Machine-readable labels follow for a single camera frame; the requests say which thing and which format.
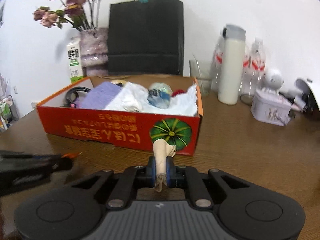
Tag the brown wooden desktop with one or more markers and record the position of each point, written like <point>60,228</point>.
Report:
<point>237,150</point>

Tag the clear plastic water bottle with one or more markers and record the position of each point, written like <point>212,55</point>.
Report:
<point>217,62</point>
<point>256,65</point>

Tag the white lidded storage box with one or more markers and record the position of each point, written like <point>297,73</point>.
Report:
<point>270,107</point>

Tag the white round camera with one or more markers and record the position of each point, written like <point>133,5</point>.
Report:
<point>273,80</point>

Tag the black paper bag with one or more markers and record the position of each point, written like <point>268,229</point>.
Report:
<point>145,35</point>

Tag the pale green packet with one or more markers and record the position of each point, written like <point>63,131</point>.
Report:
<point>161,86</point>

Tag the clear drinking glass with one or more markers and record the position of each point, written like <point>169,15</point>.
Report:
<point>200,80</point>

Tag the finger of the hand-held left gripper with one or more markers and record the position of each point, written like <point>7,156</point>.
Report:
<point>60,163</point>

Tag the purple mottled vase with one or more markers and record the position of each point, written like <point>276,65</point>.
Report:
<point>93,47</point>

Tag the white thermos bottle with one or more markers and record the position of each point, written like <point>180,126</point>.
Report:
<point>231,72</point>

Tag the white green milk carton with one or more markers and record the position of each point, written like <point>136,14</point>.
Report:
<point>74,62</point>

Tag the small orange item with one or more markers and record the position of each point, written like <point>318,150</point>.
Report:
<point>70,155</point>

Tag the red cardboard box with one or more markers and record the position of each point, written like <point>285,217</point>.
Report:
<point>100,132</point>

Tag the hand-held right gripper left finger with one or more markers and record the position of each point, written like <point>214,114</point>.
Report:
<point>153,172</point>

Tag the white plastic device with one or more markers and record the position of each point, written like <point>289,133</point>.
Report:
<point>303,85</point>

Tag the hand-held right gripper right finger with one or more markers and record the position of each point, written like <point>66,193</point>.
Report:
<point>170,172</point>

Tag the brown paper napkin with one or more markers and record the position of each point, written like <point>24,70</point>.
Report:
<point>160,152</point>

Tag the white wall outlet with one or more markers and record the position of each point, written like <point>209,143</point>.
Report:
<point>15,89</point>

